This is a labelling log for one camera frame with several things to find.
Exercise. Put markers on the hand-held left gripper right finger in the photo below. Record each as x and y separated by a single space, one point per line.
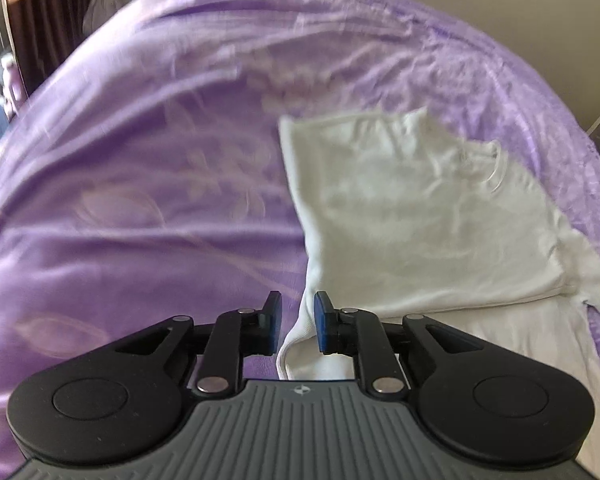
322 324

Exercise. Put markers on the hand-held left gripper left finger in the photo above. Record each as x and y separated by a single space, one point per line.
276 322

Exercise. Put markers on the purple blanket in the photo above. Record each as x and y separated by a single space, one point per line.
130 170

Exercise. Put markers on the brown patterned curtain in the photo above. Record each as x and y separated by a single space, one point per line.
45 5

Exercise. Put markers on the white printed shirt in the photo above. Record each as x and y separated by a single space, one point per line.
410 220

